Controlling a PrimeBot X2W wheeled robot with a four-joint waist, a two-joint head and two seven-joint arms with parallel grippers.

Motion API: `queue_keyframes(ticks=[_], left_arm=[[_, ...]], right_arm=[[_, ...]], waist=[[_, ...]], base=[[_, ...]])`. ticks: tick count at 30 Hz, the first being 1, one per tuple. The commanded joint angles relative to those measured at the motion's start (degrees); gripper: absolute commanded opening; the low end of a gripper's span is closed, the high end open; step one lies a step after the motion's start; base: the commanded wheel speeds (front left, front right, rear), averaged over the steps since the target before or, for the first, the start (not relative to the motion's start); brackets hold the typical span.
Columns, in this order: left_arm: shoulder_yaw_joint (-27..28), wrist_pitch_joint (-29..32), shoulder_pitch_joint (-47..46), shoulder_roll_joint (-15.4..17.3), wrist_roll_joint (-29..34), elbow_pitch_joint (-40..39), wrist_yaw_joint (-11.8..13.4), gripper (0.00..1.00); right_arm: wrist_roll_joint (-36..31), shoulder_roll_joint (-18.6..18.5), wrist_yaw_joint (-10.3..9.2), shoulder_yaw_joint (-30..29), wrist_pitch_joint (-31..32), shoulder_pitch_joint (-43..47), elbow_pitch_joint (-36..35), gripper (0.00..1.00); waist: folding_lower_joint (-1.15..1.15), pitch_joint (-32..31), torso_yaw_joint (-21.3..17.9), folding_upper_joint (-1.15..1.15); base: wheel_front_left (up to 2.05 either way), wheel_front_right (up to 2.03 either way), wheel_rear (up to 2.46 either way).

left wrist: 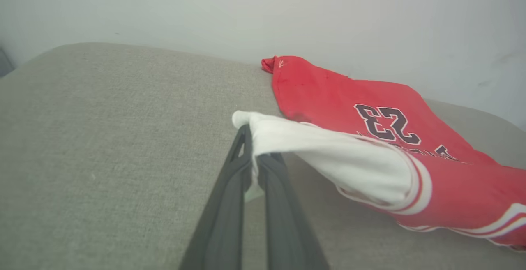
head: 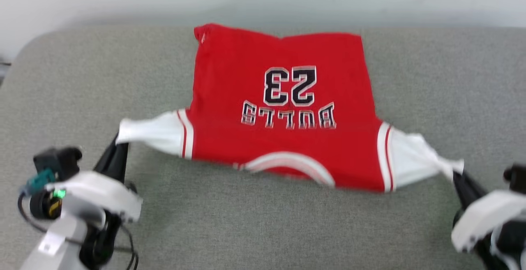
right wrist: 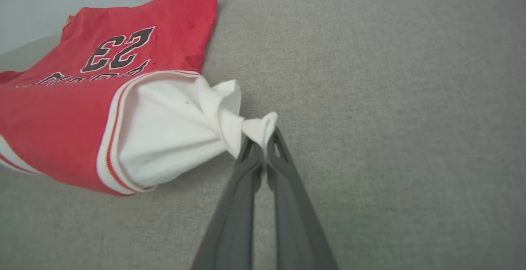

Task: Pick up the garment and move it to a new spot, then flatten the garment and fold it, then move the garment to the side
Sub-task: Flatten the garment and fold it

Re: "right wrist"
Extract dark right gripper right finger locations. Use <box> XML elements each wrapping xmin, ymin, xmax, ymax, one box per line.
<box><xmin>265</xmin><ymin>127</ymin><xmax>339</xmax><ymax>270</ymax></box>

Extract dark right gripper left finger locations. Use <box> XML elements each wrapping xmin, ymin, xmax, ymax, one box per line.
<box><xmin>191</xmin><ymin>136</ymin><xmax>265</xmax><ymax>270</ymax></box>

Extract red white number 23 jersey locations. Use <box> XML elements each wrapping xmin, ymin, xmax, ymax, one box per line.
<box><xmin>0</xmin><ymin>0</ymin><xmax>279</xmax><ymax>197</ymax></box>

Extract grey fabric sofa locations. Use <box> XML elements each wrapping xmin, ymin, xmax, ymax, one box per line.
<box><xmin>0</xmin><ymin>0</ymin><xmax>526</xmax><ymax>270</ymax></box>

